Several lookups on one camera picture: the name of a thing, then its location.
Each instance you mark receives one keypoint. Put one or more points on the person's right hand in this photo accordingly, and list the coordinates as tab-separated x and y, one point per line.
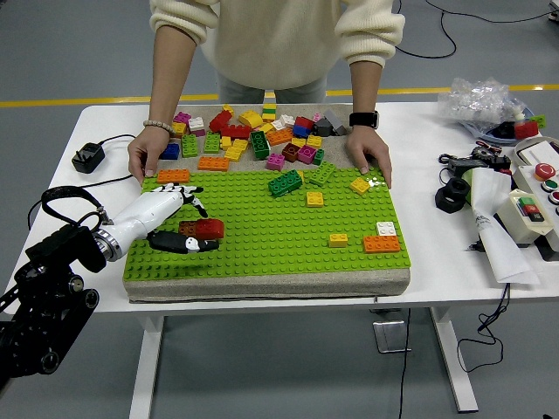
148	148

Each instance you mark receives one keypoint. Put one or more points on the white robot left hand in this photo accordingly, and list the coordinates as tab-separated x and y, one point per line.
148	209

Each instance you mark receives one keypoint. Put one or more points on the person's left hand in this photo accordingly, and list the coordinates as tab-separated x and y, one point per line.
369	146

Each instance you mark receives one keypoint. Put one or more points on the brown square brick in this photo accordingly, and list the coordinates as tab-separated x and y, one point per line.
188	227

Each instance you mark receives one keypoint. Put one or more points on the red curved brick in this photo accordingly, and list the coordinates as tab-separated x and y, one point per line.
210	228

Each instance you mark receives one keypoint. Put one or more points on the green studded baseplate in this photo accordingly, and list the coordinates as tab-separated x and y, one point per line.
271	253

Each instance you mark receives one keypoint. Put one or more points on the person's left forearm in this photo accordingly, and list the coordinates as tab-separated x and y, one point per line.
367	83

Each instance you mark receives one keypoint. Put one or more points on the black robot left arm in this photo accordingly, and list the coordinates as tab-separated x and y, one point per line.
43	288

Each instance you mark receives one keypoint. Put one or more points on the person's right forearm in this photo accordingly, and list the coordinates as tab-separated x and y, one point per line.
170	74

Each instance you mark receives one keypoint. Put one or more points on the blue square brick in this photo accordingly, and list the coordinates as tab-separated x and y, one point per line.
172	152

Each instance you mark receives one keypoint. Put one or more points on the orange long brick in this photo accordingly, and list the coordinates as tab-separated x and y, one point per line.
173	176
381	244
213	163

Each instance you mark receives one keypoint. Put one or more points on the yellow square brick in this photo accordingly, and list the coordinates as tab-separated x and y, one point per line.
314	141
315	199
360	186
180	128

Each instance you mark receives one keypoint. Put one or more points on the grey sloped brick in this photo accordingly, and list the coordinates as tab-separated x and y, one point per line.
335	122

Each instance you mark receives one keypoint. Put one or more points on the dark grey round brick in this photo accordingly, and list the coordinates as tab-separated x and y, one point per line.
322	127

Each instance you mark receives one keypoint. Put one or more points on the small dark green brick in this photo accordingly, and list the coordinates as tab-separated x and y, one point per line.
318	156

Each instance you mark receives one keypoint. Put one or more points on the white square brick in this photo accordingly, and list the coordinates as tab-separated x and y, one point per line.
386	228
196	123

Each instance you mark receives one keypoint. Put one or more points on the magenta hollow brick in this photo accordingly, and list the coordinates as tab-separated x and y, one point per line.
306	153

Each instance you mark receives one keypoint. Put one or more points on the small yellow brick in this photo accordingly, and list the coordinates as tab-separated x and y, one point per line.
338	240
225	142
228	110

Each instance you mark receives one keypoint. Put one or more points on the dark red hollow brick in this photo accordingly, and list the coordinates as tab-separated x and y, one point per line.
290	152

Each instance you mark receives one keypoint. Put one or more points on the yellow long brick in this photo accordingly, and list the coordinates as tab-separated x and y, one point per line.
236	150

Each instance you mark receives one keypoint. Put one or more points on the red long brick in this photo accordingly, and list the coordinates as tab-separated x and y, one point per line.
236	132

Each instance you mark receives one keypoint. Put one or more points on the dark green long brick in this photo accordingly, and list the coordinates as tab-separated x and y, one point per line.
285	183
260	145

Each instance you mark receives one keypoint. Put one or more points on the pink square brick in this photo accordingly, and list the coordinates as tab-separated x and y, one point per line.
275	162

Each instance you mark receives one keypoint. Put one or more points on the black power brick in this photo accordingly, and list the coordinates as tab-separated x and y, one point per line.
467	164

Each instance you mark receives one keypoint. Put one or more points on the yellow and green stacked brick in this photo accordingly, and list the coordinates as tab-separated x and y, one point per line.
270	112

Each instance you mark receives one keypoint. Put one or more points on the yellow curved brick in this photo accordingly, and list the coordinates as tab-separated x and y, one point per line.
251	118

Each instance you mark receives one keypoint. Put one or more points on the small lime green brick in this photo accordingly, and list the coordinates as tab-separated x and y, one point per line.
539	121

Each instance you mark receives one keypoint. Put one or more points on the black wristwatch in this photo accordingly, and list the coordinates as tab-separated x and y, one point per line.
363	119

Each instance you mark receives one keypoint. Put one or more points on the black power adapter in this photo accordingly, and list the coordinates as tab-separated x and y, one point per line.
87	158

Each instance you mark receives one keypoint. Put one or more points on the large black nut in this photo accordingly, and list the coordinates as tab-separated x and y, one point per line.
445	201

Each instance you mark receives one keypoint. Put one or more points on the white table leg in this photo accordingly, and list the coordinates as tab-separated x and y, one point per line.
146	371
454	362

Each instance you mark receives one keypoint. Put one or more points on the light blue bowl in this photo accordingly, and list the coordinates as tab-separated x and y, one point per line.
478	131

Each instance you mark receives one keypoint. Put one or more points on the black round motor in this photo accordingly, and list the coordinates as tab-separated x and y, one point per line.
481	153

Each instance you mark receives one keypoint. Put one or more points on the yellow floor tape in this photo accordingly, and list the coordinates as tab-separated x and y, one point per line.
43	104

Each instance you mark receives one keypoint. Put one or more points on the clear plastic bag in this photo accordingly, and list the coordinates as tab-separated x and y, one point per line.
476	102

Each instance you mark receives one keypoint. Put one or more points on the black servo module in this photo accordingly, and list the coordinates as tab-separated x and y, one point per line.
500	162

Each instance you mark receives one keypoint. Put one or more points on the black plastic part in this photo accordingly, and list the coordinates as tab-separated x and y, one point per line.
504	130

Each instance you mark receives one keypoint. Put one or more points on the grey-brown mat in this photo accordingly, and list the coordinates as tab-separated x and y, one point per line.
262	288

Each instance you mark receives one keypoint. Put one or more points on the person's body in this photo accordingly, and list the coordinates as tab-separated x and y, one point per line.
279	39

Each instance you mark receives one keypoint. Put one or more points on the white button control box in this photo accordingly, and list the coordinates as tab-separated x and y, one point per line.
526	179

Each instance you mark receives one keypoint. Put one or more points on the white paper sheet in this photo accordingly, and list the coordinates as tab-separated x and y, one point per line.
502	253

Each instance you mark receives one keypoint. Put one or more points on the metal floor plate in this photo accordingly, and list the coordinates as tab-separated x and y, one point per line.
391	336

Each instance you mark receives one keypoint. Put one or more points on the small white switch box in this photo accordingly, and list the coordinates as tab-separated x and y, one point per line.
511	218

